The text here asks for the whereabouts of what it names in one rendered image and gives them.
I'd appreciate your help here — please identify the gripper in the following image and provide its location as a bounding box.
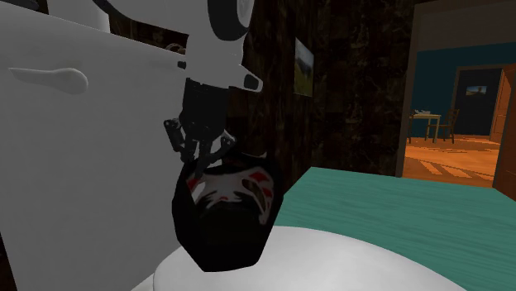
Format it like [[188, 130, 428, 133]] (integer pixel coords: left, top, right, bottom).
[[163, 78, 237, 179]]

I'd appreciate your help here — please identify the black vase red white pattern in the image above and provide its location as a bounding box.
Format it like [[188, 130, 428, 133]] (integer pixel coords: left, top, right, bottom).
[[170, 151, 285, 274]]

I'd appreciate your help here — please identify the small wooden table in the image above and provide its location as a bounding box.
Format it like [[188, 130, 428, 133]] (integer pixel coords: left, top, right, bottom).
[[408, 108, 442, 145]]

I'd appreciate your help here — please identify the dark wooden chair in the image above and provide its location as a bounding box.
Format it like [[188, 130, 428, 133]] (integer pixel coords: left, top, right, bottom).
[[425, 107, 461, 145]]

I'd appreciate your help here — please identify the brown wooden door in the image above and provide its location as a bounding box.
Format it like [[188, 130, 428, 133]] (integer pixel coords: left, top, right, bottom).
[[489, 63, 516, 203]]

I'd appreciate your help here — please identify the landscape wall picture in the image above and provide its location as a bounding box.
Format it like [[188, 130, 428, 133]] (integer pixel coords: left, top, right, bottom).
[[293, 36, 315, 98]]

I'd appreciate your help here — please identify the small framed wall picture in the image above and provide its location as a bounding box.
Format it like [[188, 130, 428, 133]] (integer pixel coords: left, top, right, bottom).
[[465, 84, 489, 97]]

